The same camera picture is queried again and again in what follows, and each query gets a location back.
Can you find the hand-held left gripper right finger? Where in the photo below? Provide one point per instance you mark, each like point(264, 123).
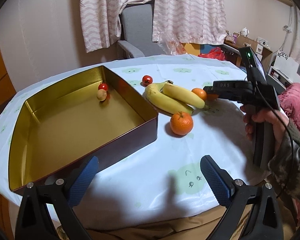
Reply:
point(215, 180)

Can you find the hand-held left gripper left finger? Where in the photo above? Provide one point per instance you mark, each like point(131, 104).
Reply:
point(83, 180)

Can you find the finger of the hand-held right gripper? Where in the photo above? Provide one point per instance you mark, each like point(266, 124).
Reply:
point(210, 90)

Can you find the small orange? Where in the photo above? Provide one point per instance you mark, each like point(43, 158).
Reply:
point(198, 93)

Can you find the straight yellow banana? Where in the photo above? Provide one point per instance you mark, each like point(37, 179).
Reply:
point(182, 95)

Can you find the large orange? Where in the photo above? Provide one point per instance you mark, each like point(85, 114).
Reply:
point(181, 123)

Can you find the curved yellow banana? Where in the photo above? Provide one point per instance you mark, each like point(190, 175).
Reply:
point(160, 100)

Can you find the gold tin box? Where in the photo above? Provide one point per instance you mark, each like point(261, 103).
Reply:
point(77, 120)

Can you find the person's right forearm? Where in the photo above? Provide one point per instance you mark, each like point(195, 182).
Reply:
point(295, 165)

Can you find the person's right hand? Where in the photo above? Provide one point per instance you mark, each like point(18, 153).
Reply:
point(272, 127)

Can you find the red plastic bag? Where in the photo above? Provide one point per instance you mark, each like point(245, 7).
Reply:
point(212, 54)

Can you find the pink blanket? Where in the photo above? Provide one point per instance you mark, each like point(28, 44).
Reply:
point(296, 105)

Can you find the white floral box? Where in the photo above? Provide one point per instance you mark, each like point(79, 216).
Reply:
point(286, 61)

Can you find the blue container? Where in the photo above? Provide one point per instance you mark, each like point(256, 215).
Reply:
point(207, 47)

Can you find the yellow box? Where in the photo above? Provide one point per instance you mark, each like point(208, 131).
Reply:
point(191, 50)

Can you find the patterned tissue box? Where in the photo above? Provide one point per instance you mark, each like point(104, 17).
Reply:
point(231, 38)

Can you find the clear plastic bag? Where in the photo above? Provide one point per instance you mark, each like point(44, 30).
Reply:
point(172, 45)

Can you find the cherry tomato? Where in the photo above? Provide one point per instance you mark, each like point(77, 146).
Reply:
point(147, 79)
point(103, 86)

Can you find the white teapot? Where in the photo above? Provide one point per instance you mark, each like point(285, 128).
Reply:
point(244, 31)

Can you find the white cloud-print tablecloth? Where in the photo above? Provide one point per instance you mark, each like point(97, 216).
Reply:
point(145, 160)

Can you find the person's khaki trousers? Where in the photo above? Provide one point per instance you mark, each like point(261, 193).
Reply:
point(165, 227)

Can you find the pink patterned curtain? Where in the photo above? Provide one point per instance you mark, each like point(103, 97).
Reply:
point(102, 10)
point(187, 10)

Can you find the small tan round fruit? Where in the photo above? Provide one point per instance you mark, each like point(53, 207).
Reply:
point(101, 95)

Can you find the grey armchair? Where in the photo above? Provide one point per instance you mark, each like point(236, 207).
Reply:
point(137, 22)

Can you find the wooden door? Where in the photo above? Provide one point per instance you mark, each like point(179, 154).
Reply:
point(0, 65)

